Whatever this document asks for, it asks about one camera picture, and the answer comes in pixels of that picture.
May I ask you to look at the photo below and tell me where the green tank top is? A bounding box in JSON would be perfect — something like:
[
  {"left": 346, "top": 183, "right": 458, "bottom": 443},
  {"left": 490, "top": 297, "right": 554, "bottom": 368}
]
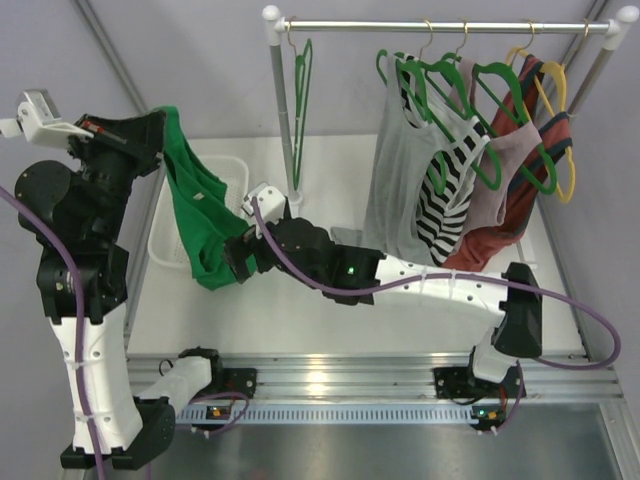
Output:
[{"left": 156, "top": 106, "right": 249, "bottom": 290}]

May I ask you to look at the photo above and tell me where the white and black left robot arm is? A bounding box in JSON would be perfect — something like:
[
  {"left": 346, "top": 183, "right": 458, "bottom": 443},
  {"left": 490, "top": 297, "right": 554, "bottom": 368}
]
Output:
[{"left": 6, "top": 109, "right": 175, "bottom": 472}]

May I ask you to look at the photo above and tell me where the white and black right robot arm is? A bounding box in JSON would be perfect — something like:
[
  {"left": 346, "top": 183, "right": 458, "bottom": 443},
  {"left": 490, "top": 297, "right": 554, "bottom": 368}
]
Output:
[{"left": 223, "top": 218, "right": 542, "bottom": 397}]

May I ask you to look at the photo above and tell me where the grey tank top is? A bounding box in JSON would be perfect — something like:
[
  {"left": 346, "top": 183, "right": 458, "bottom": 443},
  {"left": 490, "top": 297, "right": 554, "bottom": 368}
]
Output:
[{"left": 332, "top": 54, "right": 456, "bottom": 257}]

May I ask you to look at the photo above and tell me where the black white striped tank top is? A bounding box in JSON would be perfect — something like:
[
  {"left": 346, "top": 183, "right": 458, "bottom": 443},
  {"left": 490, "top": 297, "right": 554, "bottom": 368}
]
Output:
[{"left": 388, "top": 59, "right": 490, "bottom": 266}]

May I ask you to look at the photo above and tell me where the green hanger with striped top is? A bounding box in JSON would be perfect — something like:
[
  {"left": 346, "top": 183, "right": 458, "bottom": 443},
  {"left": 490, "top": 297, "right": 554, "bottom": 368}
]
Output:
[{"left": 394, "top": 19, "right": 503, "bottom": 191}]

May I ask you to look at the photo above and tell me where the pink tank top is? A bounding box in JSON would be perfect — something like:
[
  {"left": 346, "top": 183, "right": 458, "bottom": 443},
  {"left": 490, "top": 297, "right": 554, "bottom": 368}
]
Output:
[{"left": 436, "top": 59, "right": 541, "bottom": 254}]

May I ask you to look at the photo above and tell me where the rust red tank top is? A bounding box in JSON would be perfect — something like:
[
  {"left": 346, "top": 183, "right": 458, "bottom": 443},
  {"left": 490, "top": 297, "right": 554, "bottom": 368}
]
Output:
[{"left": 444, "top": 51, "right": 576, "bottom": 272}]

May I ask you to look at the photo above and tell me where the green hanger with pink top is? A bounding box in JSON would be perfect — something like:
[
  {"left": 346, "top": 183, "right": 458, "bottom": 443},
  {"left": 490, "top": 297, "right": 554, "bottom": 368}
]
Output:
[{"left": 472, "top": 19, "right": 559, "bottom": 197}]

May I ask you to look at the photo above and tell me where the yellow hanger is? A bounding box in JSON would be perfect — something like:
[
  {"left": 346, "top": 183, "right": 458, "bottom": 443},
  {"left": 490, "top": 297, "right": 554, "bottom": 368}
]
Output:
[{"left": 504, "top": 18, "right": 594, "bottom": 204}]

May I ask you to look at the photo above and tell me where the white plastic basket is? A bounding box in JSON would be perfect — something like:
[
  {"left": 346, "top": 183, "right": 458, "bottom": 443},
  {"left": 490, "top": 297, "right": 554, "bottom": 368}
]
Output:
[{"left": 146, "top": 154, "right": 250, "bottom": 271}]

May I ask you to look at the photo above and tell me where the metal clothes rack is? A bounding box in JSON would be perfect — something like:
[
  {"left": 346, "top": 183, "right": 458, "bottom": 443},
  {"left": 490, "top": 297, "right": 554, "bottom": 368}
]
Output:
[{"left": 262, "top": 5, "right": 639, "bottom": 206}]

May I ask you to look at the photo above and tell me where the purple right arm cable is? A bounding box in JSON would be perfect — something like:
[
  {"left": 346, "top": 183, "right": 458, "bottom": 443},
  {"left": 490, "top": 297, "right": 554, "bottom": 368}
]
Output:
[{"left": 252, "top": 197, "right": 624, "bottom": 441}]

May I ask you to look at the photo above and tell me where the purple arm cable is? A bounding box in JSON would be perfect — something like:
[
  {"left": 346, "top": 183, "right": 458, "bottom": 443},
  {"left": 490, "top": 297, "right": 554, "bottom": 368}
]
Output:
[
  {"left": 0, "top": 184, "right": 251, "bottom": 480},
  {"left": 252, "top": 197, "right": 624, "bottom": 441}
]

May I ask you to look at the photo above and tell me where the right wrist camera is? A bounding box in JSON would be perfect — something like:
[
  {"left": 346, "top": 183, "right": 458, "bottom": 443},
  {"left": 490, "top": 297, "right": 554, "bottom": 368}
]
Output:
[{"left": 242, "top": 182, "right": 287, "bottom": 222}]

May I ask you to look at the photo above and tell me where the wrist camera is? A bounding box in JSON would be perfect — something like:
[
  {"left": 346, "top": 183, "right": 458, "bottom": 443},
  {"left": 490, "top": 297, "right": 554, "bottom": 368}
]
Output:
[
  {"left": 242, "top": 182, "right": 287, "bottom": 222},
  {"left": 1, "top": 89, "right": 92, "bottom": 149}
]

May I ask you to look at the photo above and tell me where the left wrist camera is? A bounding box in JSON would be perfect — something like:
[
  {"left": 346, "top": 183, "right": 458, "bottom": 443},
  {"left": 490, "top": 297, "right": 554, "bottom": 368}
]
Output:
[{"left": 1, "top": 89, "right": 92, "bottom": 149}]

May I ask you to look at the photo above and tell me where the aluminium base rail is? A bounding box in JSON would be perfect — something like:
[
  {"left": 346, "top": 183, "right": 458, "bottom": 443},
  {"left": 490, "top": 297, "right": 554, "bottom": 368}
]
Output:
[{"left": 124, "top": 352, "right": 626, "bottom": 401}]

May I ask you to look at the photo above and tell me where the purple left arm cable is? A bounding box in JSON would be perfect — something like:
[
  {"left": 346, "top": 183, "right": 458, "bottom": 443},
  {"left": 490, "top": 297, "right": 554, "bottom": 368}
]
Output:
[{"left": 0, "top": 184, "right": 251, "bottom": 480}]

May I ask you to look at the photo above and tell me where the grey slotted cable duct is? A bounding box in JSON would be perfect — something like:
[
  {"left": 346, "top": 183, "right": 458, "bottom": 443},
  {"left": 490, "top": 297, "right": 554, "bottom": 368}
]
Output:
[{"left": 176, "top": 402, "right": 506, "bottom": 427}]

